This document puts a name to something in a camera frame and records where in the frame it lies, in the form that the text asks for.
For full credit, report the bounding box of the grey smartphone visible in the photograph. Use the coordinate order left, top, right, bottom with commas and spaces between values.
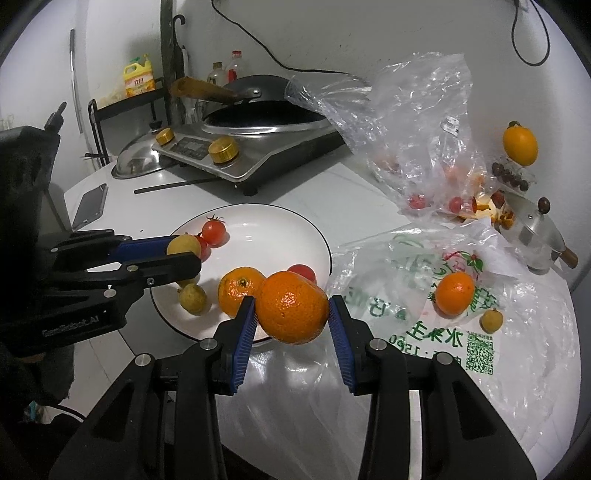
71, 183, 109, 230

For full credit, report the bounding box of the orange peel pile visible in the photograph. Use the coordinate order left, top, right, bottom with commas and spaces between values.
459, 194, 515, 232

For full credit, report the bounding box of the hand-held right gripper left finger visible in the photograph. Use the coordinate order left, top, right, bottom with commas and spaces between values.
48, 295, 257, 480

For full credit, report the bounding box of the grey vertical bar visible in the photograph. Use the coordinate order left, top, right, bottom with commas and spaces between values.
69, 28, 83, 136

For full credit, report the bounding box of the black power cable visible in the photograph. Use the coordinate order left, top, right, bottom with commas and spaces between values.
211, 0, 370, 88

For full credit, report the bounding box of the green printed plastic bag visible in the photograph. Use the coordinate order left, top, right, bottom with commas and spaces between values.
217, 216, 578, 480

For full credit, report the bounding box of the black wok wooden handle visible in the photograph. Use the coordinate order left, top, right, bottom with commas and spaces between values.
168, 74, 301, 106

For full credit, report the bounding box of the steel pot lid wooden knob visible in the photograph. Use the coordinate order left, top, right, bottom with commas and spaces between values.
504, 191, 566, 252

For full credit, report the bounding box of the small steel pot wooden handle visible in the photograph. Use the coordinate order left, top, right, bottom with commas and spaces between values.
501, 222, 579, 274

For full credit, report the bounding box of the silver induction cooker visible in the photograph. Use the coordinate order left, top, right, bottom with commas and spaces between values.
151, 104, 347, 197

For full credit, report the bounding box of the thin black stick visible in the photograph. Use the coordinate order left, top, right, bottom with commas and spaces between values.
134, 176, 223, 195

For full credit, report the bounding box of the white plate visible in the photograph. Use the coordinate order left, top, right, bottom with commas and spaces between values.
148, 203, 333, 344

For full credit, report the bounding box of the small orange with green stem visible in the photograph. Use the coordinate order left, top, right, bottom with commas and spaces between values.
217, 266, 267, 318

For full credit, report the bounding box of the orange with leaf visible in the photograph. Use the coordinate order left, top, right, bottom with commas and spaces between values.
502, 121, 539, 168

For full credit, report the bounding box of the black looped cable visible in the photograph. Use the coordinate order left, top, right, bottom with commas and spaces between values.
510, 0, 551, 65

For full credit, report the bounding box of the black hanging umbrella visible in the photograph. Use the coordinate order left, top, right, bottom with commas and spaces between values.
168, 14, 190, 127

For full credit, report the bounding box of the large orange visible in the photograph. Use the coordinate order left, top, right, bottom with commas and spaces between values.
255, 271, 330, 345

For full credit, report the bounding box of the clear plastic bag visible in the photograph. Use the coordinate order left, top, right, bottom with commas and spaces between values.
284, 52, 497, 222

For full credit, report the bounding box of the black metal rack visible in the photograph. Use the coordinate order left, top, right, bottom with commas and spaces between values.
88, 76, 174, 167

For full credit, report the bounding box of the steel dome lid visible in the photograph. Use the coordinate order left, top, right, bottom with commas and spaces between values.
112, 129, 171, 181

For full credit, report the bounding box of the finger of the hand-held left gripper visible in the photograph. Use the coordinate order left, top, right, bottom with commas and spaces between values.
36, 252, 203, 302
46, 229, 175, 274

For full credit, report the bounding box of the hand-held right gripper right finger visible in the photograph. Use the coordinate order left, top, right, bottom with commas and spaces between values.
328, 294, 539, 480

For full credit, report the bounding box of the yellow detergent bottle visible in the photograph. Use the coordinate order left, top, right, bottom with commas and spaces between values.
122, 53, 155, 99

